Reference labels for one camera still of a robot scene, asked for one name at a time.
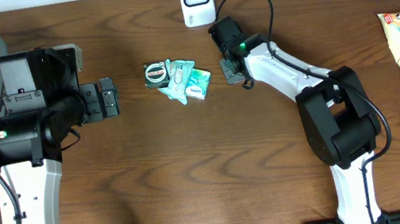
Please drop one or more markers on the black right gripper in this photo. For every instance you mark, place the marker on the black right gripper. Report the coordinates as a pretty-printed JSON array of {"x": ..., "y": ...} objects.
[{"x": 229, "y": 78}]

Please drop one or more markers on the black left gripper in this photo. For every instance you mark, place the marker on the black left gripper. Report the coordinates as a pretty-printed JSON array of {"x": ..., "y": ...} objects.
[{"x": 91, "y": 94}]

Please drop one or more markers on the small green tissue packet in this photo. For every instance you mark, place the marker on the small green tissue packet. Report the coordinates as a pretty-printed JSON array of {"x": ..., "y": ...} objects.
[{"x": 198, "y": 84}]

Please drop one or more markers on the green tissue pack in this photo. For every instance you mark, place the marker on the green tissue pack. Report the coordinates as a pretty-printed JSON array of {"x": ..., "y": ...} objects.
[{"x": 179, "y": 73}]

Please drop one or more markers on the round black red tin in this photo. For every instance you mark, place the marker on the round black red tin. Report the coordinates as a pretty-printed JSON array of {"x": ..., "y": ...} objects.
[{"x": 156, "y": 75}]

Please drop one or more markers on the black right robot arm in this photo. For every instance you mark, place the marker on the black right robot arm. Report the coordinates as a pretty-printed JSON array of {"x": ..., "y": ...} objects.
[{"x": 339, "y": 124}]

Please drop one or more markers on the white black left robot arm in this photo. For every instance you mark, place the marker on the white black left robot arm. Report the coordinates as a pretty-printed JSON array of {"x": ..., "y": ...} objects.
[{"x": 31, "y": 134}]

